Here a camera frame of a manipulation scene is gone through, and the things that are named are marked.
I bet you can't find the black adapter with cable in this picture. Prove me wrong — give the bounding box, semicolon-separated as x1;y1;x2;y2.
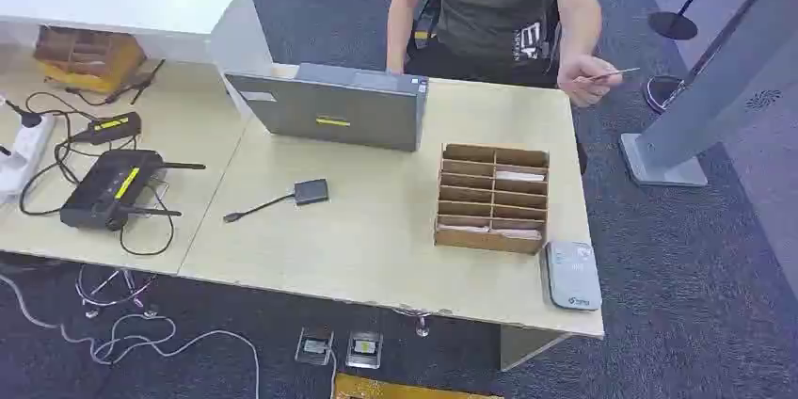
223;178;330;225

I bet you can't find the yellow board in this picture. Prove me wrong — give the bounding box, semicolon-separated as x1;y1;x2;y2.
333;373;506;399

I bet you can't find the person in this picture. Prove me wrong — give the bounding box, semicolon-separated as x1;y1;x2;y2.
385;0;625;109

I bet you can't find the stanchion base with white ring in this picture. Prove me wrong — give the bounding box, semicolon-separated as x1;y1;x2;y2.
642;74;687;115

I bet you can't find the grey card reader device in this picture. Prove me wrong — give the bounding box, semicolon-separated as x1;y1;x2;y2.
543;240;604;312

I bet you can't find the white cable on floor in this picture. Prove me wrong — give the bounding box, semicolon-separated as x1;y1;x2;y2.
0;271;262;399

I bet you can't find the wooden card sorting box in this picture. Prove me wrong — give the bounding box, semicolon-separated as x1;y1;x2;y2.
433;142;551;257

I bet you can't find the wooden organizer box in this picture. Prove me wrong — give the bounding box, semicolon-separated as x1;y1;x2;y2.
32;25;148;95

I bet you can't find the wire rack under desk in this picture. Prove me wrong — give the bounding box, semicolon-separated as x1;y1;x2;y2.
74;264;160;320

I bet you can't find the grey kiosk stand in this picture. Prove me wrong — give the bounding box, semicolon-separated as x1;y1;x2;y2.
618;0;798;188

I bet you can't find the white power strip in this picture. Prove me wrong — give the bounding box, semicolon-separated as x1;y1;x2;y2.
0;112;57;198

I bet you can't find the white shelf unit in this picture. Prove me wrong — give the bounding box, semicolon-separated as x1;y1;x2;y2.
0;0;276;120

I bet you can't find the small black box yellow label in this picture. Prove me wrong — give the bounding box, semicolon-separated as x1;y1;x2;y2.
70;111;143;147

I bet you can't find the grey laptop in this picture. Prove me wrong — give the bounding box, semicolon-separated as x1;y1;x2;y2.
224;62;430;153

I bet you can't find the white card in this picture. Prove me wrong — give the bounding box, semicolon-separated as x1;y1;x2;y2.
588;67;642;82

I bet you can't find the floor socket box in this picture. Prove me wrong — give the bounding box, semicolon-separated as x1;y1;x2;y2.
344;330;384;371
294;327;335;367

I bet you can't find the black cable on desk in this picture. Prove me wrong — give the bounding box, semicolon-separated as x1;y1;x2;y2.
17;90;176;258

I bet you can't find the black router with antennas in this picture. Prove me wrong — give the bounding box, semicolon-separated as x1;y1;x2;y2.
59;148;208;232

